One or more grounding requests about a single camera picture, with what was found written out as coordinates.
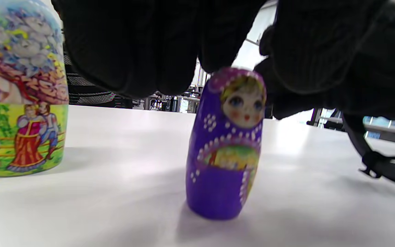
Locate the small purple Russian doll base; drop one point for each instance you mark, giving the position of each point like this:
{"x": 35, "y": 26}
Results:
{"x": 214, "y": 195}

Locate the black mesh office chair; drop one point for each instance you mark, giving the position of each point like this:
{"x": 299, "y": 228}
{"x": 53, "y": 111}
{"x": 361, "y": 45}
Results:
{"x": 91, "y": 92}

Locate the black VR controller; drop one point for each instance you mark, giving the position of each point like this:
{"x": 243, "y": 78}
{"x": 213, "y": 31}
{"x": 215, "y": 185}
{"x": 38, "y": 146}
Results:
{"x": 375, "y": 161}

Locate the medium Russian doll base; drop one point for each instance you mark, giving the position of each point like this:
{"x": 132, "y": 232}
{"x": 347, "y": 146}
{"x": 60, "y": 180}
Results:
{"x": 22, "y": 140}

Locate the small purple Russian doll top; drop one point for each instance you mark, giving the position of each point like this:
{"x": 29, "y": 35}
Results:
{"x": 214, "y": 113}

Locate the person's left hand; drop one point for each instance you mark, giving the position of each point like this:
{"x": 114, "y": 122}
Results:
{"x": 132, "y": 41}

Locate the medium light blue doll top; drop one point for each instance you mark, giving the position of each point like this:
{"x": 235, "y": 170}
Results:
{"x": 22, "y": 51}

